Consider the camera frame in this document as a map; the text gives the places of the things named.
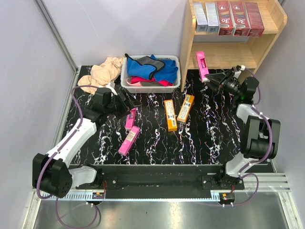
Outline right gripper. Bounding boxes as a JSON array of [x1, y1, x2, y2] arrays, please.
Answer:
[[203, 69, 242, 98]]

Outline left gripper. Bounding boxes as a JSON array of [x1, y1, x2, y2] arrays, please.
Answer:
[[105, 88, 142, 120]]

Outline pink toothpaste box small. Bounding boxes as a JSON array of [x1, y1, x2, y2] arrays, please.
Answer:
[[118, 126, 140, 156]]

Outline red 3D toothpaste box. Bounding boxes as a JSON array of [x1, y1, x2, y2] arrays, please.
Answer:
[[229, 1, 250, 36], [216, 0, 234, 36]]

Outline silver toothpaste box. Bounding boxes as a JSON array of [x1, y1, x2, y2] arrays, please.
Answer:
[[193, 2, 208, 32], [205, 2, 220, 34]]

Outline dark red toothpaste box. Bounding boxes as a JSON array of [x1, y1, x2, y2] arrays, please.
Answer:
[[244, 2, 264, 37]]

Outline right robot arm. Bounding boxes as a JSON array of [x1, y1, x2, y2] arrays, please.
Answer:
[[205, 65, 281, 189]]

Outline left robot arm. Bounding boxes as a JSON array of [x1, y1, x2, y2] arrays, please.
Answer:
[[32, 86, 141, 199]]

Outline wooden shelf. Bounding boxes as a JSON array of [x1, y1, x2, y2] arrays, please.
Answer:
[[180, 0, 287, 91]]

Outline white plastic basket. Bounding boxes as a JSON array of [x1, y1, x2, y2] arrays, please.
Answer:
[[121, 55, 181, 93]]

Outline pink cloth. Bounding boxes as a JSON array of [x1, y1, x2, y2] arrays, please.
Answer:
[[126, 78, 142, 87]]

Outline magenta cloth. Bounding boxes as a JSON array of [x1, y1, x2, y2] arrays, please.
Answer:
[[126, 76, 173, 86]]

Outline yellow toothpaste box right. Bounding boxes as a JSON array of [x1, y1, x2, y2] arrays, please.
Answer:
[[177, 94, 194, 125]]

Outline yellow toothpaste box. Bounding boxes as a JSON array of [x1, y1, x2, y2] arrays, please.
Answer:
[[177, 94, 194, 125], [164, 100, 178, 132]]

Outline beige cloth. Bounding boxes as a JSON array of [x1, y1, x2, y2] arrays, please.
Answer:
[[77, 57, 124, 94]]

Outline yellow toothpaste box left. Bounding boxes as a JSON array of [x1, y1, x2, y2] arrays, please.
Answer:
[[164, 100, 178, 132]]

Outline blue cloth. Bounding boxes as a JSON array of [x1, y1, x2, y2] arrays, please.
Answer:
[[125, 54, 178, 83]]

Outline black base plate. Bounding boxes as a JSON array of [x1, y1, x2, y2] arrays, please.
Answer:
[[78, 165, 244, 201]]

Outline aluminium rail frame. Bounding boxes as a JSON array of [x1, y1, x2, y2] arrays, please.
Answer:
[[22, 172, 305, 229]]

